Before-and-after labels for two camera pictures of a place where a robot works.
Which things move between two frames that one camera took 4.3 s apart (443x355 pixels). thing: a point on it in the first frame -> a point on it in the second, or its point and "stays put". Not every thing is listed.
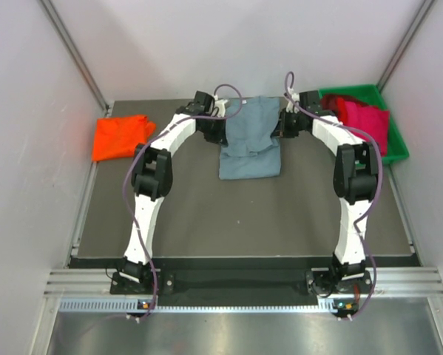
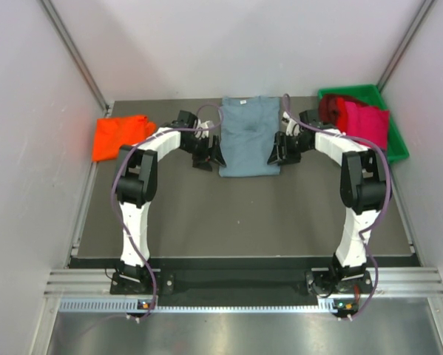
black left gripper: x=219 y=137 -> x=202 y=160
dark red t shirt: x=328 y=101 stays put
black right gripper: x=280 y=130 -> x=282 y=140
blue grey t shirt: x=251 y=151 stays put
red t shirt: x=342 y=110 stays put
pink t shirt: x=374 y=121 stays put
